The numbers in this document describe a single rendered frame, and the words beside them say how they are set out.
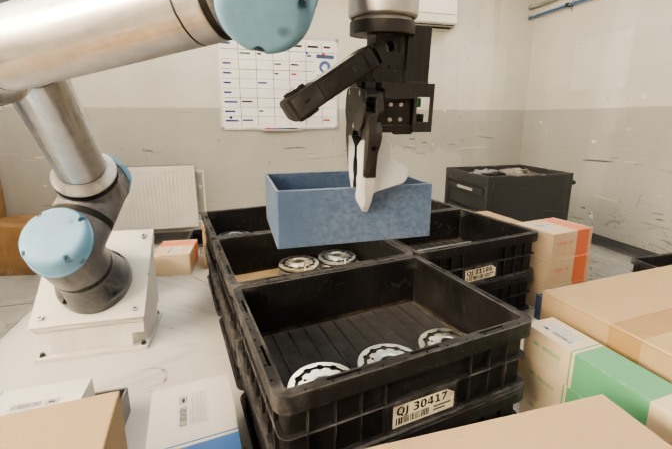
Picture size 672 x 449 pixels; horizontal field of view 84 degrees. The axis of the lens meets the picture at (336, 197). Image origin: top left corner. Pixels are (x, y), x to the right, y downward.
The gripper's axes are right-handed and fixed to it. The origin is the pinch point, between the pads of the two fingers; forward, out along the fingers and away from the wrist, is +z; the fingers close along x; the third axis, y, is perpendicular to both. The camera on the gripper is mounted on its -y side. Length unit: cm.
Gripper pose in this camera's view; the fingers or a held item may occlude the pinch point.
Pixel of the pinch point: (358, 200)
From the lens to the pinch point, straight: 45.7
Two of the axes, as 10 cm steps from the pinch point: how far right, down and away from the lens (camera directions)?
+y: 9.7, -0.5, 2.3
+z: -0.2, 9.6, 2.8
